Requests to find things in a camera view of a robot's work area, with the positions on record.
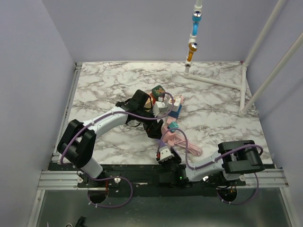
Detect teal plug adapter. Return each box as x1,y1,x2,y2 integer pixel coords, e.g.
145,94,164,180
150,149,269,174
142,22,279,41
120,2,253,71
167,121,179,133

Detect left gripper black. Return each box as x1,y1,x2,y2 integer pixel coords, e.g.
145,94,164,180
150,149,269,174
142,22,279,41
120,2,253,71
136,106,163,139

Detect white PVC pipe frame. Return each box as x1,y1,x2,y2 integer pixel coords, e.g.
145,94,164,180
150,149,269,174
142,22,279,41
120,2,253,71
183,0,303,117

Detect blue cube socket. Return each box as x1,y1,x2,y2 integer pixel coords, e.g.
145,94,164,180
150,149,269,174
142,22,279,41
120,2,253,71
168,105,182,119

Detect pink power cable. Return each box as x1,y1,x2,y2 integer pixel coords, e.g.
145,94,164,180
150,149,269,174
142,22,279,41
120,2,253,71
165,129,204,157

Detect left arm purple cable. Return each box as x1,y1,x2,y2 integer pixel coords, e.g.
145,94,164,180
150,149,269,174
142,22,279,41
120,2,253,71
60,92,175,209

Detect blue orange pipe stand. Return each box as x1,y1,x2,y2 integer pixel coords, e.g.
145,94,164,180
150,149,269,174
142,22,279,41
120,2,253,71
185,0,203,74

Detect dark green cube socket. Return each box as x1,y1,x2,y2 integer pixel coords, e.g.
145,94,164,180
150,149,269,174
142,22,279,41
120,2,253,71
151,85,165,99

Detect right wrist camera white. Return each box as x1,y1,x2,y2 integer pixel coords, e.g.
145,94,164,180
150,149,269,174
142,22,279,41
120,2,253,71
156,146,173,162

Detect red cube socket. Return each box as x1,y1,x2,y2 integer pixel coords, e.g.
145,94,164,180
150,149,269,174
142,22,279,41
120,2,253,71
150,93,164,105

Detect beige cube socket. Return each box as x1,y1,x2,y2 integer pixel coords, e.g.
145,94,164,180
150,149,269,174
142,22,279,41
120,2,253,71
144,96,153,111

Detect pink cube socket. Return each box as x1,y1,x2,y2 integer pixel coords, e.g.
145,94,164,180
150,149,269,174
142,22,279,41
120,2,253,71
161,124,177,146

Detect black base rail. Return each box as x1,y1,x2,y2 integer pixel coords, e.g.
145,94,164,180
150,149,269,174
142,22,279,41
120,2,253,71
48,163,247,204

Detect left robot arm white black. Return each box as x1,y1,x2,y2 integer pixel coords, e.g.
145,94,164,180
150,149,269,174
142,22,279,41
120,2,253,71
57,89,163,187

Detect white tiger cube socket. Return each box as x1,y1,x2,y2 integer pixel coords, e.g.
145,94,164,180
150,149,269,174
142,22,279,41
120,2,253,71
167,95,184,112

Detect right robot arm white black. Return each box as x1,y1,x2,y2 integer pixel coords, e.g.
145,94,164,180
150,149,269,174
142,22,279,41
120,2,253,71
156,140,265,187

